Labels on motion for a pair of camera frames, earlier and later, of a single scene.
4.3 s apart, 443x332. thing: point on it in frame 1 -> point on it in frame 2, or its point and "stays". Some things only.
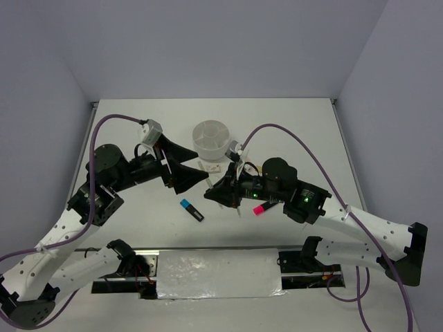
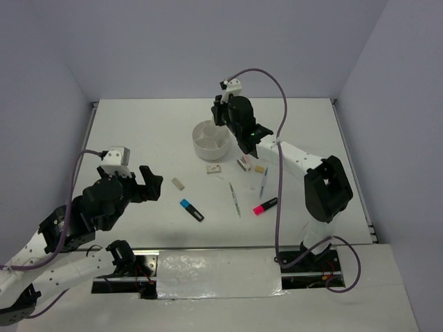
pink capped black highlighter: x=259 y=210 stays
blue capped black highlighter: x=185 y=204 stays
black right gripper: x=226 y=191 -> x=217 y=109
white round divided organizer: x=211 y=140 stays
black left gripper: x=182 y=177 -> x=154 y=182
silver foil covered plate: x=218 y=274 stays
